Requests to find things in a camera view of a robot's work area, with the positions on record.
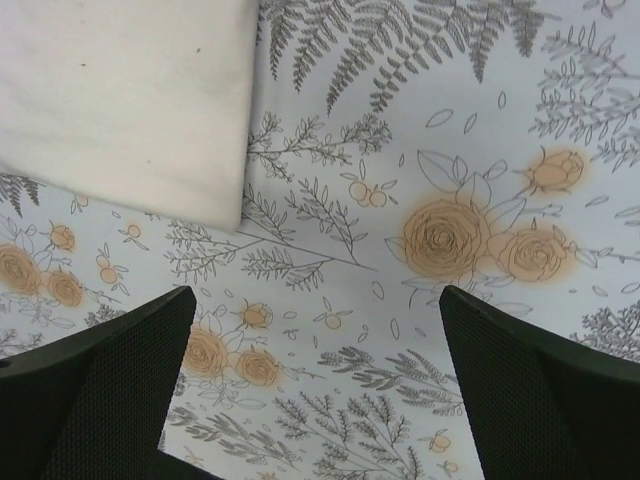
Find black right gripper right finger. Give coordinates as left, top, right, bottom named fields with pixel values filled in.
left=439, top=286, right=639, bottom=479

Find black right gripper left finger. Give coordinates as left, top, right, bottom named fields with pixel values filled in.
left=1, top=287, right=196, bottom=479

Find cream white t shirt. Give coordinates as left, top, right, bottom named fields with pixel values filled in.
left=1, top=0, right=259, bottom=232

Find floral patterned table mat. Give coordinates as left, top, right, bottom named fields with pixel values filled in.
left=1, top=1, right=639, bottom=479

